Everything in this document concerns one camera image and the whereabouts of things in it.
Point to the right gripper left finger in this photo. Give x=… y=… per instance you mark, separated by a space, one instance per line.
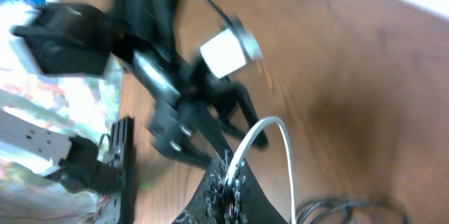
x=207 y=205

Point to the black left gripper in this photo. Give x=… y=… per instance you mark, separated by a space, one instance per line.
x=177 y=116

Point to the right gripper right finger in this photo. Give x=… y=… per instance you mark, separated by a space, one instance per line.
x=249 y=203

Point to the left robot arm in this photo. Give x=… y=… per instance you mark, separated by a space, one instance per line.
x=69 y=38

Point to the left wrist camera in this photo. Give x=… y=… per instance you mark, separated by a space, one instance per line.
x=230 y=50

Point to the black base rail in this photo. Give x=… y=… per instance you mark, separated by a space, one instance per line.
x=118 y=207

